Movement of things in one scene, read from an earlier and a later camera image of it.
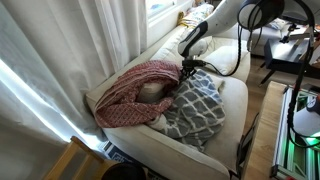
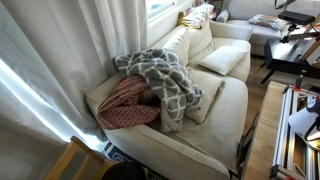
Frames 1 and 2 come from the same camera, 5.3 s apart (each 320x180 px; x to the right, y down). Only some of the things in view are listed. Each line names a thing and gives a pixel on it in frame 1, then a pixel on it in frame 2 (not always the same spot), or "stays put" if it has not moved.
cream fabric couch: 226,59 stays put
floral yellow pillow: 194,14 stays put
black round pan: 124,171 stays put
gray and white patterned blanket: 197,112 to 169,79
